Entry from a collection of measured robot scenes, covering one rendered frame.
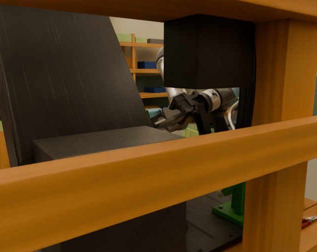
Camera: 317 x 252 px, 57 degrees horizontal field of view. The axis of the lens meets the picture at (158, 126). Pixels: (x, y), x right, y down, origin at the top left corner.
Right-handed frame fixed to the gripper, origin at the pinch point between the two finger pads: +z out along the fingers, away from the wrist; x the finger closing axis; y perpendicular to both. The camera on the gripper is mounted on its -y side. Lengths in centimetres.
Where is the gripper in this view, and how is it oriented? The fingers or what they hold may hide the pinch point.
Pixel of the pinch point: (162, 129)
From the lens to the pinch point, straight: 89.9
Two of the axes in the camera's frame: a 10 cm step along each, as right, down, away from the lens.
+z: -7.9, 3.8, -4.9
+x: 2.3, -5.5, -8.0
